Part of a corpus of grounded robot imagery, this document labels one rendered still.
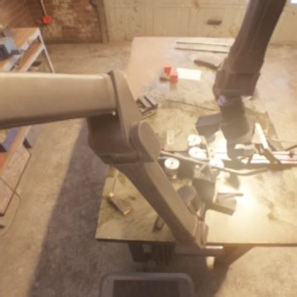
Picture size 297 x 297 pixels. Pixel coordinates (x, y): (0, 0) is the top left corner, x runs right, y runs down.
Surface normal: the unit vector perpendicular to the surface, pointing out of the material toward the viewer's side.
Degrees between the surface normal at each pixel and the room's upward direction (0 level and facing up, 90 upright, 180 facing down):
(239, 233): 0
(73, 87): 61
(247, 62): 97
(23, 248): 0
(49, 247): 0
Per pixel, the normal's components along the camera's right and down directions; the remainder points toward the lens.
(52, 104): 0.85, -0.02
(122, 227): -0.02, -0.63
